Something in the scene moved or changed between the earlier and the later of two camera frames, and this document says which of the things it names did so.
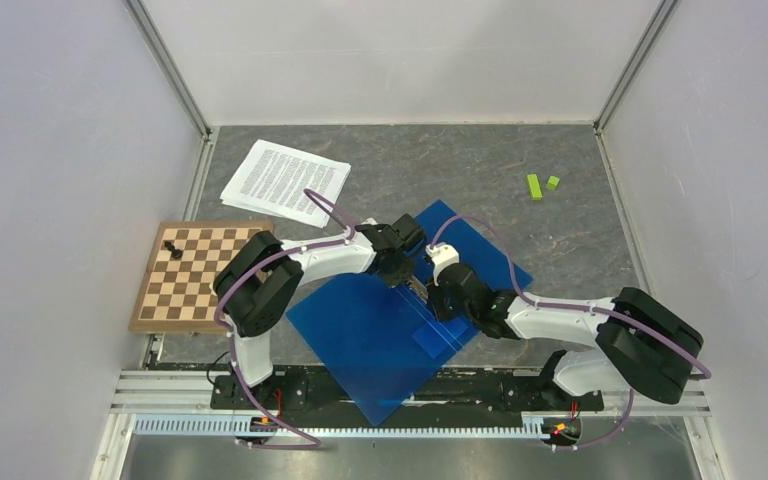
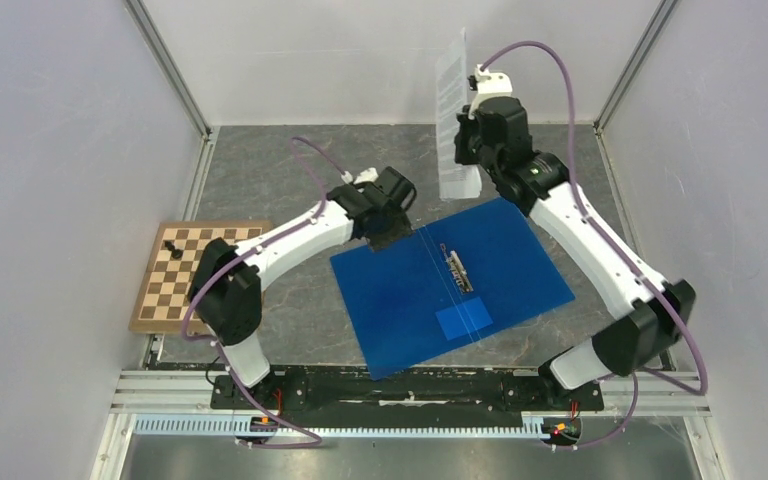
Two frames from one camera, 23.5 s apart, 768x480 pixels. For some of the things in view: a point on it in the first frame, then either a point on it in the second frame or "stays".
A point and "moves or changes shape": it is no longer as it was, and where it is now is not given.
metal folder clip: x=418 y=287 moves or changes shape
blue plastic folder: x=377 y=341 moves or changes shape
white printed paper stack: x=273 y=180 -> x=458 y=182
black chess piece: x=175 y=253 stays
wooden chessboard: x=186 y=258 stays
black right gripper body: x=446 y=309 -> x=470 y=149
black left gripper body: x=401 y=273 -> x=395 y=226
